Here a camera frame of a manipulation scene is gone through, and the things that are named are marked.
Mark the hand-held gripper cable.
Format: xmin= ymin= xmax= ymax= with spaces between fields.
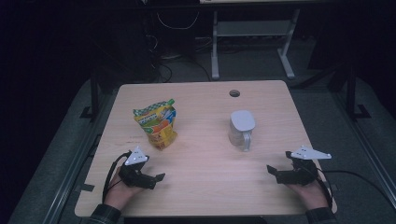
xmin=102 ymin=150 xmax=134 ymax=204
xmin=316 ymin=167 xmax=334 ymax=209

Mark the clear jar with white lid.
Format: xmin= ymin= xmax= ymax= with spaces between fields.
xmin=228 ymin=109 xmax=257 ymax=153

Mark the black looped floor cable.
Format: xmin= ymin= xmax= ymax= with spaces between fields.
xmin=157 ymin=63 xmax=173 ymax=83

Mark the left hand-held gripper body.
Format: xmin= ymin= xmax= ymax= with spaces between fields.
xmin=118 ymin=146 xmax=157 ymax=189

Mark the yellow green snack bag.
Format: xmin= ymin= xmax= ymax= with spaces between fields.
xmin=133 ymin=98 xmax=178 ymax=151

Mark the person's right hand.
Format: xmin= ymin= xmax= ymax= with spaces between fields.
xmin=288 ymin=174 xmax=330 ymax=211

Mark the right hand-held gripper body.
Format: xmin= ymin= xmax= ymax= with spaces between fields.
xmin=275 ymin=145 xmax=332 ymax=185

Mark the grey metal desk frame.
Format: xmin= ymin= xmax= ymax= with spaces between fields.
xmin=210 ymin=8 xmax=302 ymax=80

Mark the white hanging cable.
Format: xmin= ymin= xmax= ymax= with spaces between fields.
xmin=156 ymin=11 xmax=200 ymax=31

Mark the left hand-held gripper cable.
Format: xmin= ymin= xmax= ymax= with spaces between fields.
xmin=102 ymin=150 xmax=134 ymax=204

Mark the right hand-held gripper cable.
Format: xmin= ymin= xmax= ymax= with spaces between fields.
xmin=316 ymin=167 xmax=334 ymax=209

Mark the black metal stand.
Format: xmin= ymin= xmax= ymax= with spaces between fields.
xmin=345 ymin=62 xmax=372 ymax=120
xmin=78 ymin=69 xmax=101 ymax=120

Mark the person's left hand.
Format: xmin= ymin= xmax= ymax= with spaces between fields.
xmin=104 ymin=167 xmax=146 ymax=211

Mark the aluminium frame rail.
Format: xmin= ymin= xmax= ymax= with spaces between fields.
xmin=330 ymin=90 xmax=396 ymax=206
xmin=40 ymin=133 xmax=104 ymax=224

